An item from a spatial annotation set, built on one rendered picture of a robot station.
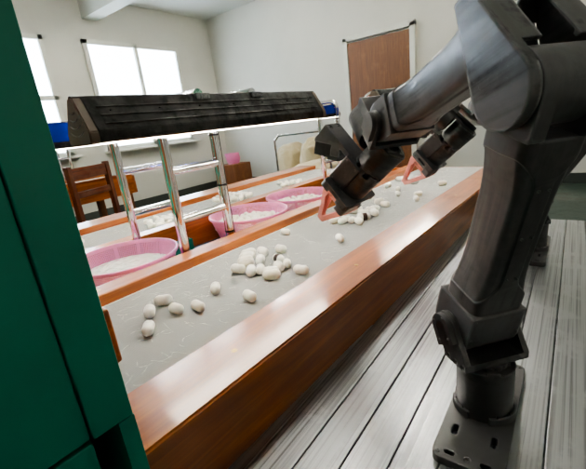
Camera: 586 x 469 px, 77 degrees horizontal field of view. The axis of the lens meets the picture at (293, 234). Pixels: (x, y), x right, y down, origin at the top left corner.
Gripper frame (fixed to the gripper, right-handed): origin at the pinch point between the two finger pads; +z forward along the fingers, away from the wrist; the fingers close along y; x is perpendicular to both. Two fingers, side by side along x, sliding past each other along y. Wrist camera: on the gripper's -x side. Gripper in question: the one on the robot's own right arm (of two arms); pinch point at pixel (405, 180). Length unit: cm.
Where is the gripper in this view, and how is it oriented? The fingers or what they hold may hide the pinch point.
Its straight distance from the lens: 102.4
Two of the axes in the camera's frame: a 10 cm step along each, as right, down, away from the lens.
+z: -5.2, 5.4, 6.6
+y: -6.2, 2.9, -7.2
